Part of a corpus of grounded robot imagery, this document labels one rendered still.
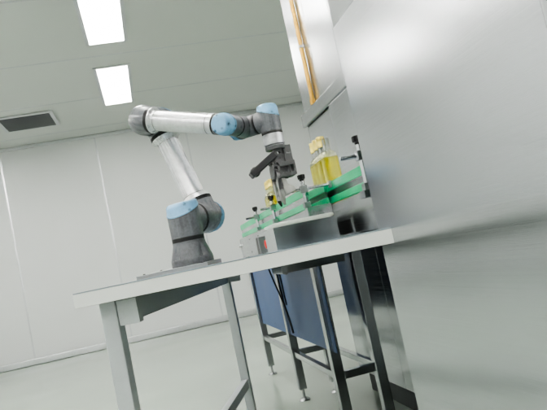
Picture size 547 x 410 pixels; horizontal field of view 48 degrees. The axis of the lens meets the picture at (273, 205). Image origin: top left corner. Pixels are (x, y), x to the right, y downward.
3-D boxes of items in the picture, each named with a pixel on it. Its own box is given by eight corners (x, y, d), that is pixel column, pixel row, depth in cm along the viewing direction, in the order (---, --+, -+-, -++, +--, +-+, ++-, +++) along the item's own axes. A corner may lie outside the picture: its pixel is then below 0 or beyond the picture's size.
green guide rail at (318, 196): (330, 203, 232) (325, 182, 232) (327, 203, 231) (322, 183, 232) (255, 235, 402) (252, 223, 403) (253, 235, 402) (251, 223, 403)
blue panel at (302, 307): (380, 342, 234) (356, 233, 237) (336, 353, 231) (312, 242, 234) (289, 316, 389) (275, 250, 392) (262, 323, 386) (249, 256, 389)
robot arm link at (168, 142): (188, 241, 227) (128, 115, 237) (210, 237, 240) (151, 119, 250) (212, 225, 222) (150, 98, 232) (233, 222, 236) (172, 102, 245)
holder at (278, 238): (355, 234, 208) (350, 212, 209) (277, 250, 202) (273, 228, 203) (340, 237, 225) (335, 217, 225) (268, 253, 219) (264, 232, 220)
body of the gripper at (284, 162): (298, 175, 215) (291, 141, 215) (274, 179, 213) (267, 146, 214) (292, 178, 222) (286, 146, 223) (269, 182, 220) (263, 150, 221)
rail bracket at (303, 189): (336, 201, 227) (329, 168, 228) (292, 210, 224) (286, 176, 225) (334, 202, 230) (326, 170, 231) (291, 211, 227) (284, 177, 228)
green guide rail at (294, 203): (311, 207, 230) (307, 186, 231) (308, 207, 230) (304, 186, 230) (243, 237, 401) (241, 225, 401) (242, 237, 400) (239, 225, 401)
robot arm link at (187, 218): (164, 242, 217) (156, 204, 218) (185, 238, 229) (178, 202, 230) (192, 235, 212) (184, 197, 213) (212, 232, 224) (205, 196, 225)
